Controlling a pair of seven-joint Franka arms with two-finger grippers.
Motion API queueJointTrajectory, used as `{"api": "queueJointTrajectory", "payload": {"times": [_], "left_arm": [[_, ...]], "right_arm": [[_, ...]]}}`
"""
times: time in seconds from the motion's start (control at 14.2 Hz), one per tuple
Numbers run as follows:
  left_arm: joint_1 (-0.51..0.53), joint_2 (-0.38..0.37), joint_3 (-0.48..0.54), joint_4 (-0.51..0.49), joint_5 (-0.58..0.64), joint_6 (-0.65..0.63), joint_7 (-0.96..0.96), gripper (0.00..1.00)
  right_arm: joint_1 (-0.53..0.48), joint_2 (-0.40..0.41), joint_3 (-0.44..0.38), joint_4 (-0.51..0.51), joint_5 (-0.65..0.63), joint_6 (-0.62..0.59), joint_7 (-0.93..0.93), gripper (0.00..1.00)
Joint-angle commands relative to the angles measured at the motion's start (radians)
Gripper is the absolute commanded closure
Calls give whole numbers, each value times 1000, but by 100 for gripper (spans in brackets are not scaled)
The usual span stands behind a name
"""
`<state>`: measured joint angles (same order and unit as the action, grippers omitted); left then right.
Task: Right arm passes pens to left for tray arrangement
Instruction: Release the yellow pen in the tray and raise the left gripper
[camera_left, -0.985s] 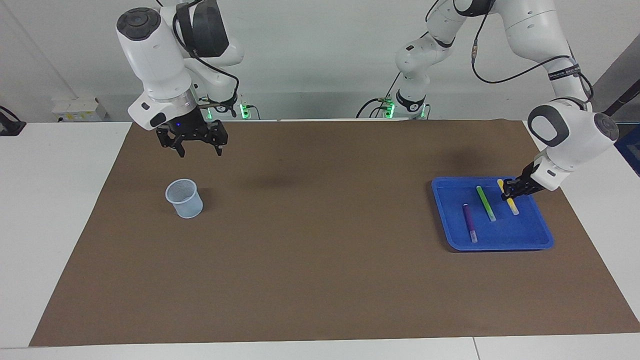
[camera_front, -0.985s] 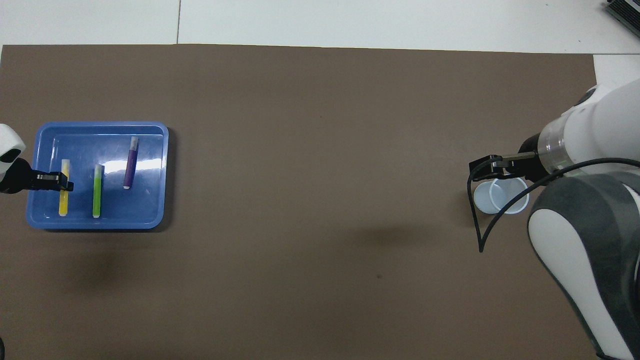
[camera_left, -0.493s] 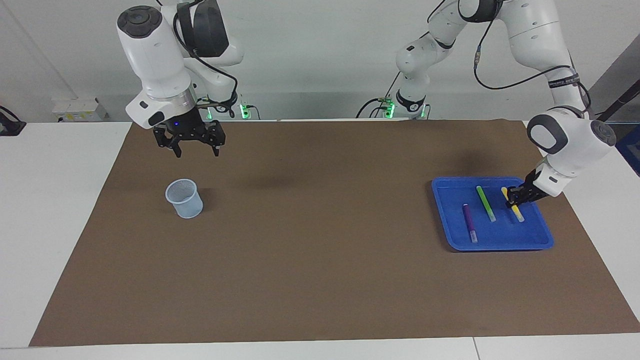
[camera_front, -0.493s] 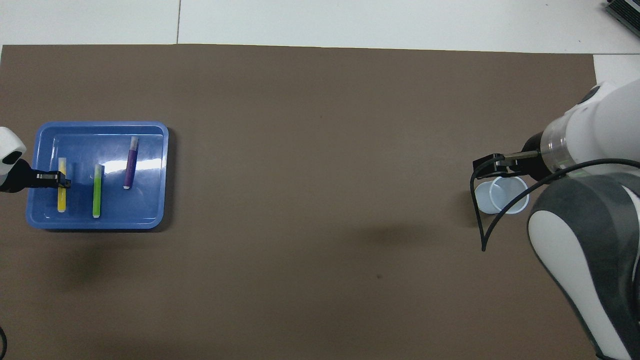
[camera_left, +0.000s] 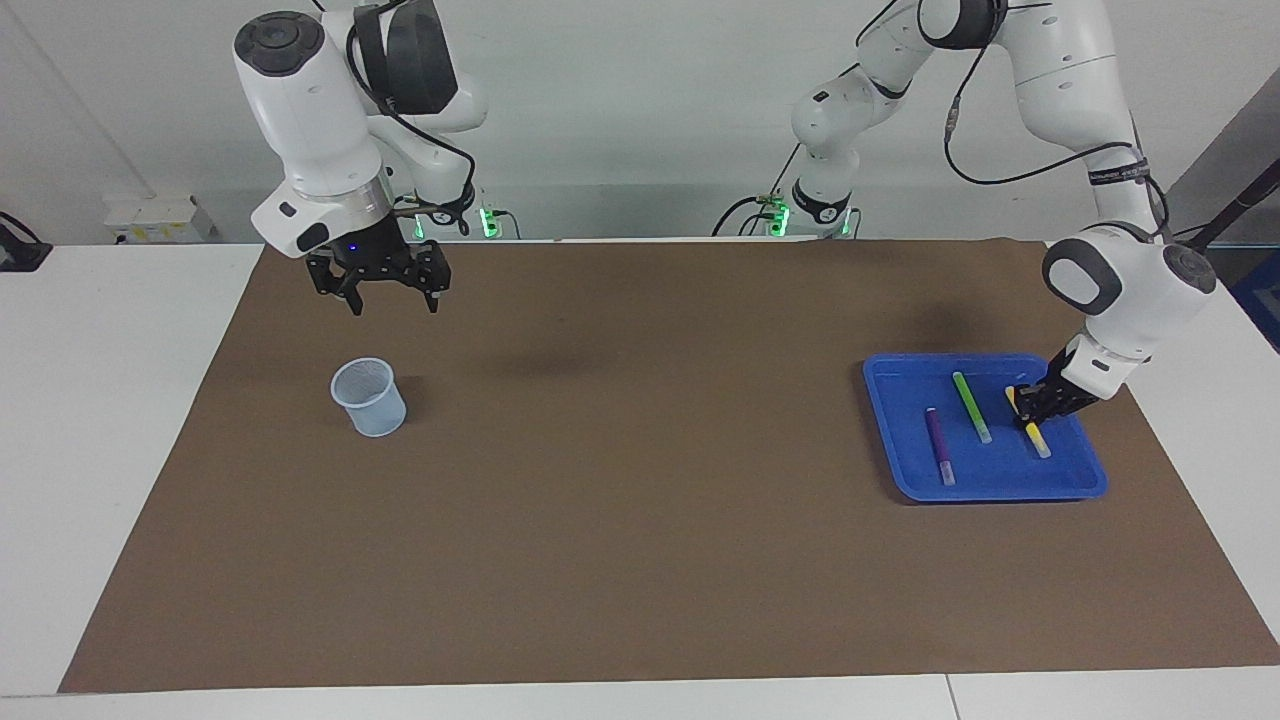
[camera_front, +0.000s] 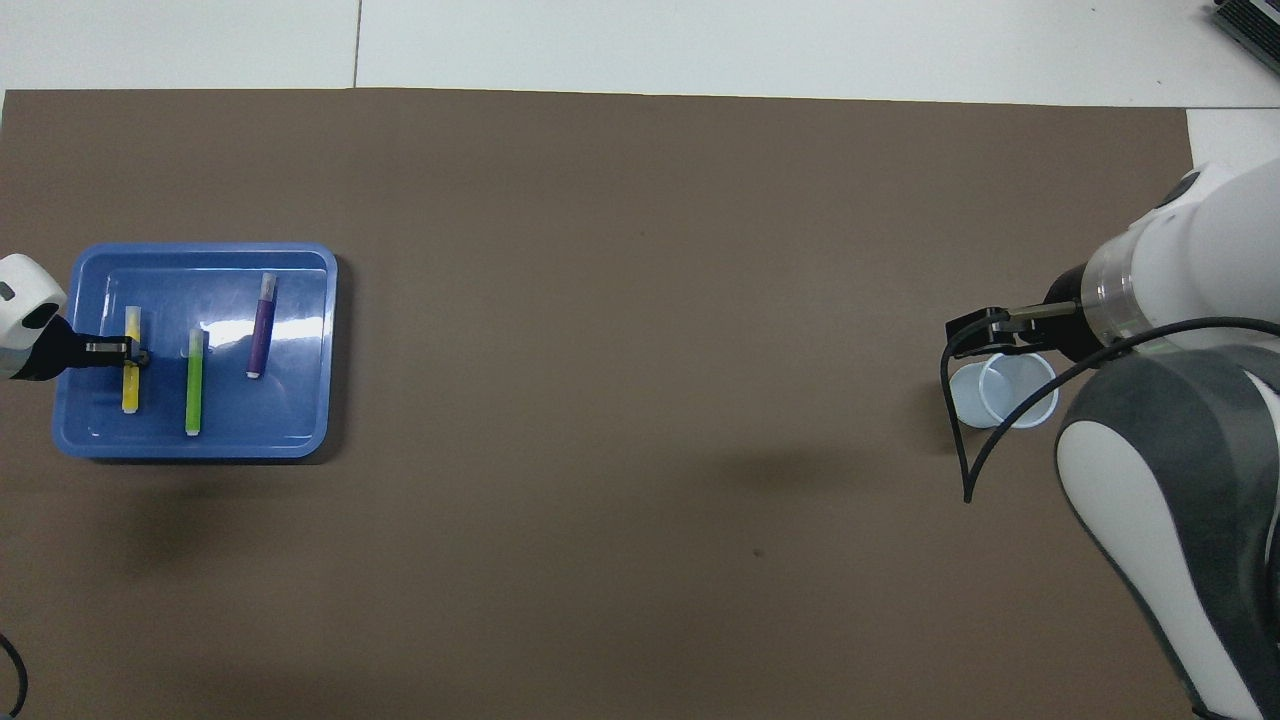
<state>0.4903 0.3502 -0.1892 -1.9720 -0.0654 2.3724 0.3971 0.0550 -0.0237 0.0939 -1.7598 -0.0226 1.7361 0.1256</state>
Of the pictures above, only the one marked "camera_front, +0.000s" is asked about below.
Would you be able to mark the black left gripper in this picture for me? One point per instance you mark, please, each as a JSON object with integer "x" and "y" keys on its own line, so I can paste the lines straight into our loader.
{"x": 60, "y": 350}

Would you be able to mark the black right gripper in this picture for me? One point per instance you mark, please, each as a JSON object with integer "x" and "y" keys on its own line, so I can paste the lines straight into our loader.
{"x": 1072, "y": 320}

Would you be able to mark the yellow marker pen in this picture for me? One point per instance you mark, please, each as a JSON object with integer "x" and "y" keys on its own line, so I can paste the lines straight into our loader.
{"x": 131, "y": 390}

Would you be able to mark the green marker pen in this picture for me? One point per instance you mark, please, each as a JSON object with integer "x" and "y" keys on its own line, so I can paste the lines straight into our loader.
{"x": 195, "y": 390}

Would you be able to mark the purple marker pen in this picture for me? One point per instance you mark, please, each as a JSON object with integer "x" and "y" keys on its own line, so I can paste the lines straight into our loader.
{"x": 261, "y": 330}

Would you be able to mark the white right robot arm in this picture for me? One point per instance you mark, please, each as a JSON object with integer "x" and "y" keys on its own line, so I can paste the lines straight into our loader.
{"x": 1180, "y": 480}

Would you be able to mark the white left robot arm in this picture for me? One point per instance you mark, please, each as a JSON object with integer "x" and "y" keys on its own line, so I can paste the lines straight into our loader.
{"x": 20, "y": 300}

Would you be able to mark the blue plastic tray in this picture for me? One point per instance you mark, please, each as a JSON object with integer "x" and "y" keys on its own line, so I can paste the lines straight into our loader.
{"x": 290, "y": 420}

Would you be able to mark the translucent plastic cup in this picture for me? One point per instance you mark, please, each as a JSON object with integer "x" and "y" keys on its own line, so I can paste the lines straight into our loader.
{"x": 1015, "y": 395}

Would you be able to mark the brown table mat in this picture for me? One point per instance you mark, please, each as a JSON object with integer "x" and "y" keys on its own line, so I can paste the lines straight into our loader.
{"x": 640, "y": 450}

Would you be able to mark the grey laptop corner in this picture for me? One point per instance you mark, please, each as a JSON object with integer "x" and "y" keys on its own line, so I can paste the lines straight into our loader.
{"x": 1250, "y": 18}

